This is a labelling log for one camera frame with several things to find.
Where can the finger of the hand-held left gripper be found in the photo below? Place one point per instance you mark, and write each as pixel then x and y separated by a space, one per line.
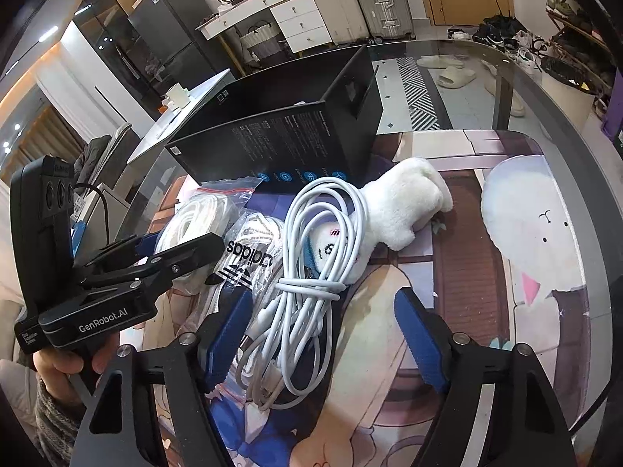
pixel 194 250
pixel 121 249

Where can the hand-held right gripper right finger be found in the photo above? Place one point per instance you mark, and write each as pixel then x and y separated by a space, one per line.
pixel 419 338

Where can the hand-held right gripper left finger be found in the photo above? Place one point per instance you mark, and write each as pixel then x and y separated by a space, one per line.
pixel 228 333

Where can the bag of white socks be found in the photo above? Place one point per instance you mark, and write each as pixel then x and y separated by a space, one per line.
pixel 248 253

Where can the white plush toy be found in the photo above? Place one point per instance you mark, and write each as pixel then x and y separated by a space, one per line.
pixel 404 199

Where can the black cardboard box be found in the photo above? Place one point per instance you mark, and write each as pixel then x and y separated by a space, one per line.
pixel 292 141

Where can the person's left forearm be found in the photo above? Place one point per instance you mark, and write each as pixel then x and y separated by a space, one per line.
pixel 53 423

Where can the person's left hand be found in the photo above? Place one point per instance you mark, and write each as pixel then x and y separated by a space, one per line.
pixel 51 367

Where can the printed cartoon desk mat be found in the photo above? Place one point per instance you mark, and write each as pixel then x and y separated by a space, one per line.
pixel 486 277

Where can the dark padded coat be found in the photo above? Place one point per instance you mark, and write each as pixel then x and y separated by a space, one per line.
pixel 95 158

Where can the bed mattress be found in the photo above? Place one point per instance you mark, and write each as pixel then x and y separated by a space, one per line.
pixel 124 153

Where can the white low table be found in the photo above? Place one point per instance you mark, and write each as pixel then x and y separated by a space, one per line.
pixel 185 116

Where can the white cup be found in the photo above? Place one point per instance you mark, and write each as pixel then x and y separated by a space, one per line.
pixel 177 96

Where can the dark grey refrigerator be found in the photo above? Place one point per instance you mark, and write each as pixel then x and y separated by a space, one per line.
pixel 170 34

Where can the white woven basket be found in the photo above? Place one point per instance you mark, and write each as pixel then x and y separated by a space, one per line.
pixel 265 41

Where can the white dressing table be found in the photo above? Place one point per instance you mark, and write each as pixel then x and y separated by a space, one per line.
pixel 301 14

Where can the beige slipper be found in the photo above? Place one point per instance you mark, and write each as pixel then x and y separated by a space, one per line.
pixel 457 77
pixel 440 62

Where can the white suitcase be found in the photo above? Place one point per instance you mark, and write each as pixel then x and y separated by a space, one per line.
pixel 331 5

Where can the white trash bin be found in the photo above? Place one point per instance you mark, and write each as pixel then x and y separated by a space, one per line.
pixel 569 97

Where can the purple box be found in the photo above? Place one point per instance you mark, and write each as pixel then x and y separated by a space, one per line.
pixel 613 116

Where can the silver suitcase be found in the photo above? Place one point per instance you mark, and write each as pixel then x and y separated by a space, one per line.
pixel 384 0

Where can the pile of shoes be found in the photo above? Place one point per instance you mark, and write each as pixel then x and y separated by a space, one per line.
pixel 501 31

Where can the shoe rack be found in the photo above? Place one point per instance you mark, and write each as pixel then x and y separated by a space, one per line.
pixel 579 24

